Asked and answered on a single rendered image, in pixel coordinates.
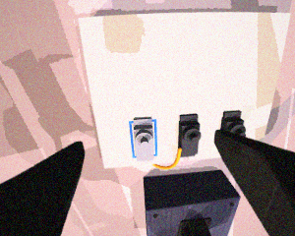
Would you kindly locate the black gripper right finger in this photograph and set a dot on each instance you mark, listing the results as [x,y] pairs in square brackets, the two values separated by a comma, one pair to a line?
[266,177]

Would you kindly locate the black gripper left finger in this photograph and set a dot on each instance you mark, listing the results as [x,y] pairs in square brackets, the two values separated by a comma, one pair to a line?
[36,202]

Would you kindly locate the white flat deck plate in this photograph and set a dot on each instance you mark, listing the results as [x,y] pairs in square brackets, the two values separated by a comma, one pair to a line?
[192,73]

